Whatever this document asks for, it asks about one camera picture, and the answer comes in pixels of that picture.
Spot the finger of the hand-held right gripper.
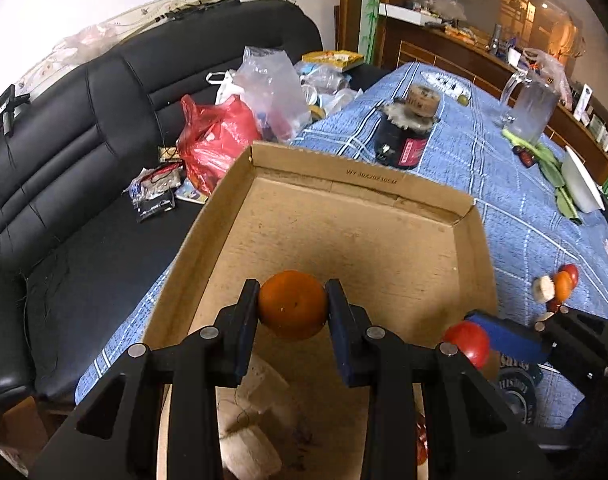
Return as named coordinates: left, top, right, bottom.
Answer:
left=464, top=309, right=608, bottom=386

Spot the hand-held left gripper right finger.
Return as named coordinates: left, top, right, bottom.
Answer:
left=324, top=278, right=550, bottom=480

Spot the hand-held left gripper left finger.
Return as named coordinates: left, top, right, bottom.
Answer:
left=31, top=277, right=262, bottom=480

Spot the orange mandarin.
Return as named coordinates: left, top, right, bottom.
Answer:
left=554, top=271, right=574, bottom=301
left=257, top=270, right=331, bottom=342

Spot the large white yam piece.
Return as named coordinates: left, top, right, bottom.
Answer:
left=239, top=355, right=293, bottom=428

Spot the shallow cardboard box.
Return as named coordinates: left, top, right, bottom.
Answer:
left=144, top=141, right=500, bottom=480

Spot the wrinkled red date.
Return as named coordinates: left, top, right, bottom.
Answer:
left=415, top=420, right=431, bottom=466

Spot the small white yam piece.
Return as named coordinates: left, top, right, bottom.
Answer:
left=532, top=276, right=556, bottom=304

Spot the printed leaflet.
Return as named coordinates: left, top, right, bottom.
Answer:
left=176, top=180, right=209, bottom=206

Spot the black packet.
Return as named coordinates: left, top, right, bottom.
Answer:
left=134, top=190, right=177, bottom=223

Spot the white bowl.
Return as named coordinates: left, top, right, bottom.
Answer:
left=561, top=146, right=607, bottom=213

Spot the green leafy vegetable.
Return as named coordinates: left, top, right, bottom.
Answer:
left=501, top=127, right=582, bottom=223

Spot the red plastic bag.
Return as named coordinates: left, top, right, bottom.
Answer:
left=176, top=94, right=262, bottom=196

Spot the dark jar with cork lid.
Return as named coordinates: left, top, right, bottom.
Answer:
left=373, top=85, right=442, bottom=168

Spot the clear glass pitcher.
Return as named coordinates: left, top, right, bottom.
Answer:
left=494, top=67, right=560, bottom=146

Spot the black leather sofa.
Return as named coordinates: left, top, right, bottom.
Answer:
left=0, top=0, right=392, bottom=406

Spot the white plastic bag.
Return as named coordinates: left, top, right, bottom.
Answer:
left=206, top=71, right=245, bottom=106

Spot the brown carton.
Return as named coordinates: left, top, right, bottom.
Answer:
left=0, top=395, right=52, bottom=471

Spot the crumpled clear plastic wrap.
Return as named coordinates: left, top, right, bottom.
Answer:
left=296, top=62, right=365, bottom=118

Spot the white standing card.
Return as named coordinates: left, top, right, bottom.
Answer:
left=574, top=84, right=594, bottom=121

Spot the clear plastic bag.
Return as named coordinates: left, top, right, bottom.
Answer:
left=233, top=46, right=312, bottom=143

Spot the translucent plastic bag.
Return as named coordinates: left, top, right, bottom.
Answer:
left=521, top=47, right=572, bottom=106

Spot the yellow packet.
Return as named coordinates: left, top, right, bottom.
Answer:
left=302, top=50, right=365, bottom=72

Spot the wooden cabinet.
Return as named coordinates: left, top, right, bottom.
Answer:
left=334, top=0, right=608, bottom=186

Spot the flat white box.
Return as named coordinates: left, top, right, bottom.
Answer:
left=379, top=2, right=442, bottom=26

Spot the black clip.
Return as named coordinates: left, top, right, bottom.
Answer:
left=0, top=85, right=32, bottom=136

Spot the translucent plastic sheet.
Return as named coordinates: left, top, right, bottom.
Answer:
left=58, top=22, right=129, bottom=56

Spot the white packet with cord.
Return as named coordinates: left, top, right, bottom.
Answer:
left=126, top=162, right=185, bottom=196

